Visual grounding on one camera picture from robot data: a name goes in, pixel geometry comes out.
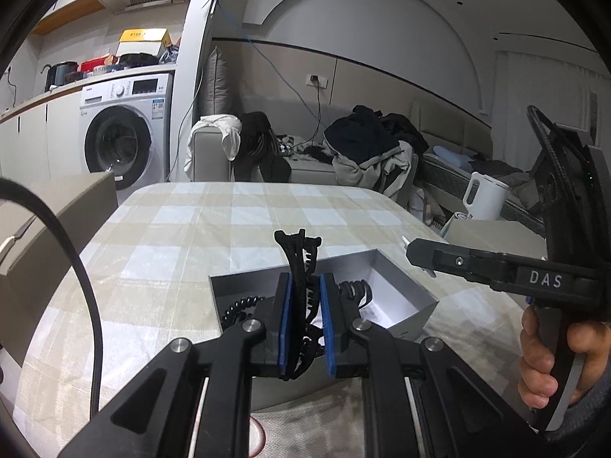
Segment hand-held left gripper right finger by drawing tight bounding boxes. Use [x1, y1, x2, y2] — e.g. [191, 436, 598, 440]
[320, 272, 547, 458]

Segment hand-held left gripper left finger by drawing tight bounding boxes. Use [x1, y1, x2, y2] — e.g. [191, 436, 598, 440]
[57, 272, 293, 458]

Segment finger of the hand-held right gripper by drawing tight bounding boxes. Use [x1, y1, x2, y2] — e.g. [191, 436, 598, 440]
[405, 236, 519, 293]

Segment long black hair clip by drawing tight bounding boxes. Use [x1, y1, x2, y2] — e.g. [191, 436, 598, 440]
[273, 229, 330, 382]

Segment black red hair claw clip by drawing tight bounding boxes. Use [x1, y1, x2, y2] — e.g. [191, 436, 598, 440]
[336, 279, 378, 318]

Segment black spiral hair tie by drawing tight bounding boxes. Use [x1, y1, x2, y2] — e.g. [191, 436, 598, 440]
[222, 296, 265, 325]

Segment grey cardboard box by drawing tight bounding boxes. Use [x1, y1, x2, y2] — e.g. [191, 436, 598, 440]
[209, 248, 440, 344]

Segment person's right forearm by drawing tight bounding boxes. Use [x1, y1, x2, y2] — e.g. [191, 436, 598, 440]
[549, 377, 611, 458]

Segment person's right hand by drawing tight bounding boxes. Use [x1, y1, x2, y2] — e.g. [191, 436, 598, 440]
[518, 303, 611, 408]

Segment white electric kettle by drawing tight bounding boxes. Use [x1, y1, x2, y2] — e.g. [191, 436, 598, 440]
[462, 171, 511, 221]

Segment light blue cushion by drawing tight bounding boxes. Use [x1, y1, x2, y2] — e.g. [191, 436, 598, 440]
[432, 148, 473, 170]

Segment grey white garment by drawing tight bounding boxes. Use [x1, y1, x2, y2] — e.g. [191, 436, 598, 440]
[331, 140, 421, 201]

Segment checked tablecloth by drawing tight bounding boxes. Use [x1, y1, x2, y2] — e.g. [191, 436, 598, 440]
[29, 181, 530, 458]

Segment black clothes pile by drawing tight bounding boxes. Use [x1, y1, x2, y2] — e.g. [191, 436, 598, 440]
[323, 105, 430, 163]

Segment black striped garment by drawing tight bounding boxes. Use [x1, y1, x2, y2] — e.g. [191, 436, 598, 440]
[234, 111, 292, 183]

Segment beige sofa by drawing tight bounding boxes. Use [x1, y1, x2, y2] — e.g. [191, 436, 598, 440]
[184, 105, 337, 184]

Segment white cloth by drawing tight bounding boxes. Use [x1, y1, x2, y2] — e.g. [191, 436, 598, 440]
[186, 114, 243, 182]

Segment grey pillow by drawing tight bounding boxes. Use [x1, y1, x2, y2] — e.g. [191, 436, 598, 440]
[200, 45, 234, 120]

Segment white washing machine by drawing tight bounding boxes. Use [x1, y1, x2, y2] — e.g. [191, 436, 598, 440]
[79, 71, 175, 192]

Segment yellow cardboard box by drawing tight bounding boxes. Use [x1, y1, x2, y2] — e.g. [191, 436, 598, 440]
[117, 29, 173, 58]

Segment thick black gripper cable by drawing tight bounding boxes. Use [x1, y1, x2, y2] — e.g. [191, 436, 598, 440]
[0, 177, 103, 416]

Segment black charging cable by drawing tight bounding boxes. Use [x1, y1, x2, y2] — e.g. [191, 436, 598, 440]
[284, 76, 325, 156]

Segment blue cable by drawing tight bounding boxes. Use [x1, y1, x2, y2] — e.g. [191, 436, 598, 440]
[207, 0, 328, 122]

